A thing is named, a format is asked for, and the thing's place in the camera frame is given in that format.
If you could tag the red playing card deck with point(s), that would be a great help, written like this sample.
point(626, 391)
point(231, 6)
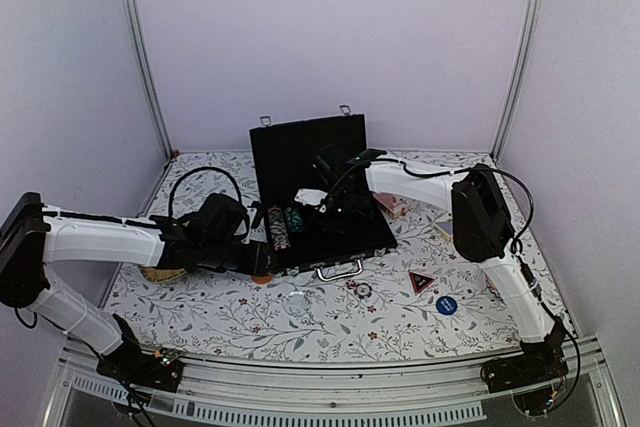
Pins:
point(392, 205)

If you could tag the blue round dealer button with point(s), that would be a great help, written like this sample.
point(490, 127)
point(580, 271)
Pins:
point(446, 305)

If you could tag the green blue poker chip row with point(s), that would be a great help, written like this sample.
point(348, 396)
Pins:
point(294, 220)

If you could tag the blue orange poker chip row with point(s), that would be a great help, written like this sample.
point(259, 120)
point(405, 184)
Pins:
point(278, 228)

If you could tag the clear plastic round lid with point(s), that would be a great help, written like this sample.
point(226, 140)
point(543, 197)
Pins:
point(297, 303)

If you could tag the black triangular all-in button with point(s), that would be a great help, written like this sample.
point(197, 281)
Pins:
point(420, 282)

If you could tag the blue playing card deck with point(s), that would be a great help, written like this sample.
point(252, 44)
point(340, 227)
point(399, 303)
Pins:
point(445, 229)

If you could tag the front aluminium rail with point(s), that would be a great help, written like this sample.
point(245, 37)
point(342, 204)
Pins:
point(216, 391)

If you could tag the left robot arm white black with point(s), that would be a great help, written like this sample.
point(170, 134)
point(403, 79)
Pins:
point(35, 235)

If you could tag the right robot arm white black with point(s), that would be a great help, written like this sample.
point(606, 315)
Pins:
point(481, 224)

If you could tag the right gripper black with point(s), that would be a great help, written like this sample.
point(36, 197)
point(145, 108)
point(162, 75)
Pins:
point(337, 223)

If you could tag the red patterned bowl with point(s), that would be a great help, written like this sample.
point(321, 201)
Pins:
point(492, 287)

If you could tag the aluminium frame post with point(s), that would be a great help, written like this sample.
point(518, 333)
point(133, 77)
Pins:
point(133, 19)
point(531, 12)

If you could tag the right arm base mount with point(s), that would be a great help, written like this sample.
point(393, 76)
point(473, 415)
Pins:
point(538, 363)

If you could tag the orange round dealer button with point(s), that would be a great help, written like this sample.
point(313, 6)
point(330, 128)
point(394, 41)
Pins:
point(262, 280)

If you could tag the floral table cloth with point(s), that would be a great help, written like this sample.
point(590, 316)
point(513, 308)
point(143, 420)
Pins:
point(229, 315)

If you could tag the woven bamboo tray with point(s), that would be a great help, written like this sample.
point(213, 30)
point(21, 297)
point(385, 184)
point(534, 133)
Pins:
point(158, 276)

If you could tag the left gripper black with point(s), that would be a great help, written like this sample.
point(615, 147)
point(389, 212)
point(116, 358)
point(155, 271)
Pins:
point(256, 263)

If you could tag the left aluminium frame post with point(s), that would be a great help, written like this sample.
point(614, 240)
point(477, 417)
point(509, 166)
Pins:
point(133, 19)

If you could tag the black poker set case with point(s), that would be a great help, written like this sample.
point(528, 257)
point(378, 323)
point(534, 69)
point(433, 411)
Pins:
point(283, 155)

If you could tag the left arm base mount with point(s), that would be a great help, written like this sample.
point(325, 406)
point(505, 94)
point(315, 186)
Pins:
point(129, 364)

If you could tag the right aluminium frame post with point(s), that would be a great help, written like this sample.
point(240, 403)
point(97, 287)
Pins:
point(531, 12)

